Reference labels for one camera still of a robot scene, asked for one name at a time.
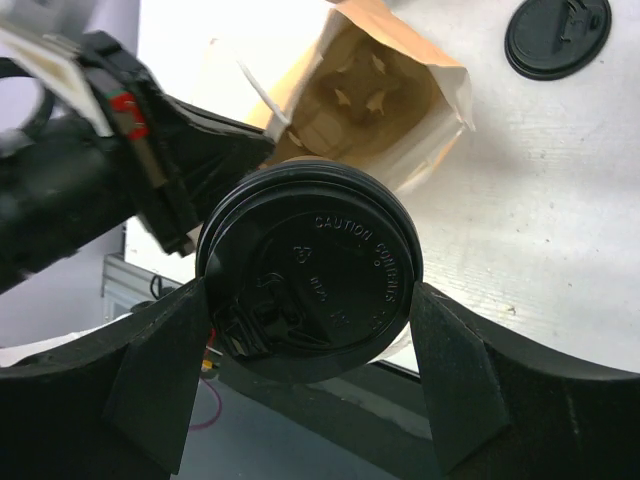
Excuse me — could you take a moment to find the brown pulp cup carrier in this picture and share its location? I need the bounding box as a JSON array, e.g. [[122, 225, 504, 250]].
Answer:
[[275, 24, 439, 167]]

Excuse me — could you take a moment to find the brown paper bag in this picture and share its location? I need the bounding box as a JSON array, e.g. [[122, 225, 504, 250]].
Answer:
[[192, 0, 476, 196]]

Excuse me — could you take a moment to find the black plastic cup lid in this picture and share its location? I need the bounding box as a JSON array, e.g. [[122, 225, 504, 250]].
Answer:
[[196, 160, 423, 383]]

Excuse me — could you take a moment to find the aluminium rail frame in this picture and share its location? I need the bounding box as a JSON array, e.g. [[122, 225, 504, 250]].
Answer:
[[101, 254, 180, 322]]

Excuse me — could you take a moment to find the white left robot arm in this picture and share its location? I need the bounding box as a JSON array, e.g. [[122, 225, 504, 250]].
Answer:
[[1, 1, 274, 290]]

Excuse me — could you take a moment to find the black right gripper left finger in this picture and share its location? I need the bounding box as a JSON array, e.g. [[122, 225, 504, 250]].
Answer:
[[1, 281, 210, 479]]

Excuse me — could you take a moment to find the black plastic lid stack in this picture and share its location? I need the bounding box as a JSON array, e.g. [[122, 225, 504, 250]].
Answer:
[[504, 0, 612, 81]]

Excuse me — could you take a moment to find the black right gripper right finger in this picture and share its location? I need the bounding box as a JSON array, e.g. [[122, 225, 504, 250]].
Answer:
[[410, 283, 639, 479]]

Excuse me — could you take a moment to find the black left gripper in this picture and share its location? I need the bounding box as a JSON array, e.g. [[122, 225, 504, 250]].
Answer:
[[1, 29, 275, 290]]

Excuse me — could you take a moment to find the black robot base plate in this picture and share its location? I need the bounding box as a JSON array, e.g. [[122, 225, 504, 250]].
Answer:
[[203, 340, 442, 479]]

